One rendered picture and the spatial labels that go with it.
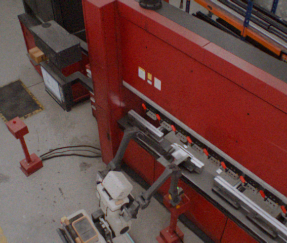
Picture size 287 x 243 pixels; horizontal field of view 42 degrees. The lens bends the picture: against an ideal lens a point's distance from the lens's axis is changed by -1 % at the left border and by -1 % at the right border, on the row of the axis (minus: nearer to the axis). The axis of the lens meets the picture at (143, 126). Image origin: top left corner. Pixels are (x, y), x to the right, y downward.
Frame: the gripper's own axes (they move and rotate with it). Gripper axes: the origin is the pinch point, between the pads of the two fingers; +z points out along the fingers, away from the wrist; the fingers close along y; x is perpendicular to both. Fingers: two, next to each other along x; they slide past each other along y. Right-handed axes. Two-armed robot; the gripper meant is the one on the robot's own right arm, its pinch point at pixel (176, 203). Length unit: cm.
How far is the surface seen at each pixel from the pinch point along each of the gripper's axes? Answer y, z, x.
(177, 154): 30.2, -12.7, 34.9
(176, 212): -5.2, 5.1, -4.7
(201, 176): 36.3, 2.3, 8.1
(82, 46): 16, -89, 155
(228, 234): 24, 35, -42
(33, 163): -101, 42, 177
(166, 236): -23, 65, 6
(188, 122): 47, -55, 32
